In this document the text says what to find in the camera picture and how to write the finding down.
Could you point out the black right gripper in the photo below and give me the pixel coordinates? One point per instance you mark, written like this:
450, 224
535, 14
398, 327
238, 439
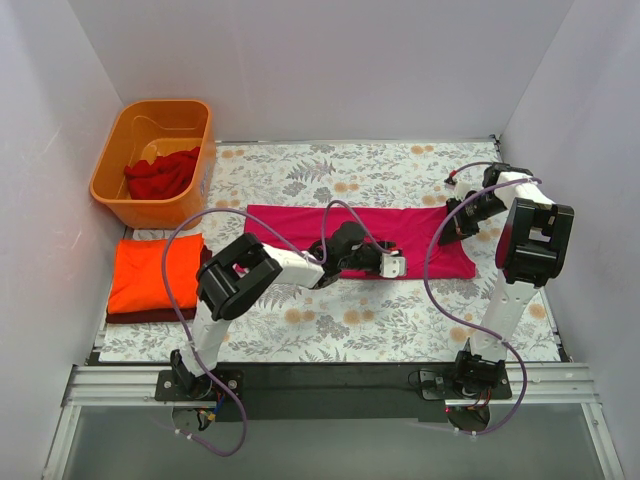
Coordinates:
461, 216

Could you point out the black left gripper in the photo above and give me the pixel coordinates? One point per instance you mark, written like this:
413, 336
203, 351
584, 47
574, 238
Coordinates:
375, 257

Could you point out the magenta t shirt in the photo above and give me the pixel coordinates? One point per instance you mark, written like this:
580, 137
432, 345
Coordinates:
411, 229

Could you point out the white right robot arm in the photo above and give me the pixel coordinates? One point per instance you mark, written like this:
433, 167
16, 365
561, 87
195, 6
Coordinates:
531, 251

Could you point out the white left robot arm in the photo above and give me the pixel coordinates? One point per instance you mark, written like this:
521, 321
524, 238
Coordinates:
233, 280

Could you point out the floral patterned table mat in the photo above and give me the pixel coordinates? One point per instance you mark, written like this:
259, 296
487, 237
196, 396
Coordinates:
353, 320

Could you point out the red t shirt in bin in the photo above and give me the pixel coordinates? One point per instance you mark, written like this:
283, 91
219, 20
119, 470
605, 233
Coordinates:
167, 177

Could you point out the folded dark red t shirt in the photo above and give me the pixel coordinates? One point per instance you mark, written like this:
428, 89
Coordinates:
157, 315

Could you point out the folded orange t shirt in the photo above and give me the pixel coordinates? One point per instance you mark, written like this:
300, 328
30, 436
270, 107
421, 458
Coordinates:
138, 282

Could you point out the orange plastic bin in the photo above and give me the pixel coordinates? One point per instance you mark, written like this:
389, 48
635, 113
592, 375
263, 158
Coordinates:
143, 131

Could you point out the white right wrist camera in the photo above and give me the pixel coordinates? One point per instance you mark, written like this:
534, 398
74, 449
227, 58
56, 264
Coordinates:
459, 189

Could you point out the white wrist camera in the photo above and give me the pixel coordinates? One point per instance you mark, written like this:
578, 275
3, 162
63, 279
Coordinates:
392, 265
459, 189

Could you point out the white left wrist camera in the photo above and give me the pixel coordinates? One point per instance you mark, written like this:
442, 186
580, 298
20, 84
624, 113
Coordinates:
392, 265

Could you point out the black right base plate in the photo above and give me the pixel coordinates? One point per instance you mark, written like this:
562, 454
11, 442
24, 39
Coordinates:
439, 381

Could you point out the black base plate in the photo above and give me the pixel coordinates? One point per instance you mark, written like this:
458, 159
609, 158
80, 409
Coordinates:
439, 381
177, 384

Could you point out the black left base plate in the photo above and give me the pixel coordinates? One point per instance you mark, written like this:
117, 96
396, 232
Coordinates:
177, 384

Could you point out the aluminium frame rail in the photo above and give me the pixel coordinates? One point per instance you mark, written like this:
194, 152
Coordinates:
569, 383

